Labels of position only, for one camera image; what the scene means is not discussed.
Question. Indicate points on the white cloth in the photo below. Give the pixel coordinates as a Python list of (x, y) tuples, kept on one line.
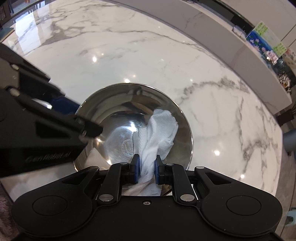
[(157, 134)]

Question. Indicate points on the small framed photo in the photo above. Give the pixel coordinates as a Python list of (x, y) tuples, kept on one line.
[(272, 56)]

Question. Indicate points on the grey notebook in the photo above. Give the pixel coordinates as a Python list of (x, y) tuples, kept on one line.
[(238, 31)]

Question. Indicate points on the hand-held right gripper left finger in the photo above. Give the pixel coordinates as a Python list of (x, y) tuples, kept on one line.
[(137, 171)]

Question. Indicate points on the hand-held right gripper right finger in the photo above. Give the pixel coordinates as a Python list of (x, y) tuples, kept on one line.
[(156, 171)]

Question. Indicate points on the dark glass jar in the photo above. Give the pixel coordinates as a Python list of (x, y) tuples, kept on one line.
[(280, 66)]

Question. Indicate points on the lotus pond painting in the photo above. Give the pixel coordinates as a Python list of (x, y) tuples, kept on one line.
[(263, 39)]

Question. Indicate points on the stainless steel bowl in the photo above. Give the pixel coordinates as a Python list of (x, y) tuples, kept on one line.
[(115, 111)]

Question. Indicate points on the small blue stool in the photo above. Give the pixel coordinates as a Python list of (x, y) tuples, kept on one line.
[(290, 219)]

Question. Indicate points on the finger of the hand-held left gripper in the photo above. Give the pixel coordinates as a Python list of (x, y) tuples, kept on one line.
[(92, 131), (64, 105)]

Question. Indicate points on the black and white cow toy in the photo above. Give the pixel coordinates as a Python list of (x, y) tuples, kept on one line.
[(285, 82)]

